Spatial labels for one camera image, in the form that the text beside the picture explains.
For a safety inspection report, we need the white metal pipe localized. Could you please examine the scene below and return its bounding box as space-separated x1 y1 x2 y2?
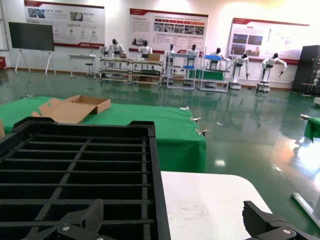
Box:
290 191 320 221

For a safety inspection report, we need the black cabinet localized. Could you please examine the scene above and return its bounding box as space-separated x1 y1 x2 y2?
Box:
291 44 320 95

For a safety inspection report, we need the white humanoid robot black head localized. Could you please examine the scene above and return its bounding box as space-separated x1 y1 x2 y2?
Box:
101 38 126 69
185 44 200 57
136 41 154 62
163 43 176 63
256 52 288 93
209 47 229 62
228 53 251 90

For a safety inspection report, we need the flat open cardboard mailer box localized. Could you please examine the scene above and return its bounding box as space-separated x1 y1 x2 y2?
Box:
31 94 112 125

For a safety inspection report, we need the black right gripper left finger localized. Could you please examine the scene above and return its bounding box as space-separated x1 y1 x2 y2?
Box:
24 198 105 240

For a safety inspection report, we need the black screen on white stand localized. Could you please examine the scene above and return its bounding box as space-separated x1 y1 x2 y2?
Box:
8 21 57 76

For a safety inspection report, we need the white wall poster red trim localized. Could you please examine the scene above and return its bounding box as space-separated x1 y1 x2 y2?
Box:
23 0 106 48
227 17 311 62
128 7 209 55

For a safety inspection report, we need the small white table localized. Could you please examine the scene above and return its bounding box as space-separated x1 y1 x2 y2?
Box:
67 53 98 79

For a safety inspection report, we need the black round stool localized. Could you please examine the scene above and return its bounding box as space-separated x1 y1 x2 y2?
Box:
84 62 98 80

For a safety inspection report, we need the black slotted plastic container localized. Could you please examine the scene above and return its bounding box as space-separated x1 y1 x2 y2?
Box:
0 117 167 240

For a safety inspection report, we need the white rack with blue trays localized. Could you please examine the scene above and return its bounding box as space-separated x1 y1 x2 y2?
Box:
165 51 197 90
197 53 233 94

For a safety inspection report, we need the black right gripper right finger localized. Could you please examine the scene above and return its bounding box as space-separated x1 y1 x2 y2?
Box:
241 200 320 240

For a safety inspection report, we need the green tablecloth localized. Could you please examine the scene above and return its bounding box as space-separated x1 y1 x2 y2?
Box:
0 96 208 174
303 115 320 141

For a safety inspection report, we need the green cloth on rack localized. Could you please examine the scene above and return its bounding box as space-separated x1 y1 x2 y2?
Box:
187 69 225 82

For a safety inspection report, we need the white pipe frame workbench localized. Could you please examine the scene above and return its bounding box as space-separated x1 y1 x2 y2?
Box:
130 59 164 88
99 56 133 86

